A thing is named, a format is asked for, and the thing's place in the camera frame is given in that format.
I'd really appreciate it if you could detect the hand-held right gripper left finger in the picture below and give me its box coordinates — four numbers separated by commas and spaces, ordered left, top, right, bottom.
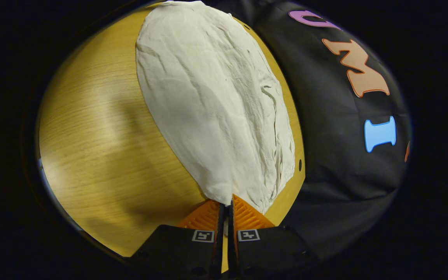
131, 199, 225, 280

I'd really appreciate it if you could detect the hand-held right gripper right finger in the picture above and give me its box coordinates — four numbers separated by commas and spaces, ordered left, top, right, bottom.
228, 194, 320, 279

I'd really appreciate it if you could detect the black backdrop cloth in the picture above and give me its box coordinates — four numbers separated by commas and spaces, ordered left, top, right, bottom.
208, 0, 413, 260

